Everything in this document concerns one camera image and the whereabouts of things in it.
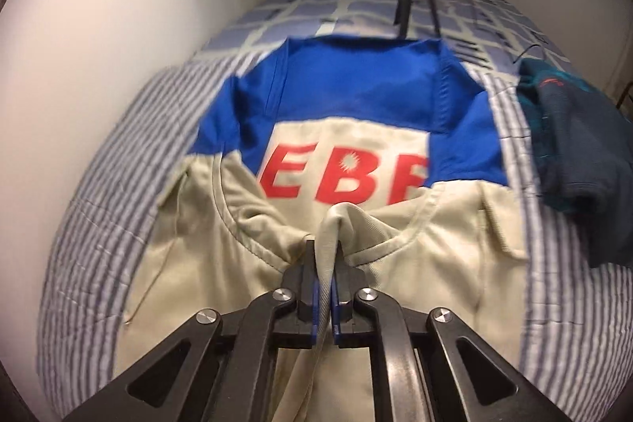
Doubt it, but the blue white striped quilt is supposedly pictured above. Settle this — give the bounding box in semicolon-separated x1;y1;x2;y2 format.
40;0;633;422

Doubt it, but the cream and blue jacket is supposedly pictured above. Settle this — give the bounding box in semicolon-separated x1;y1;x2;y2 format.
121;35;534;422

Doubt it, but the dark teal garment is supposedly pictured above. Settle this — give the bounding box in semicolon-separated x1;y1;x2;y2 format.
514;59;633;269

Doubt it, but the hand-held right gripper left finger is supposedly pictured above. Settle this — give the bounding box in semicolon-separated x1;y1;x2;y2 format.
62;239;320;422

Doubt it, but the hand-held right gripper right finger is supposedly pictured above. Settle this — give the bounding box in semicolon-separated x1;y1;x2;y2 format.
332;243;574;422

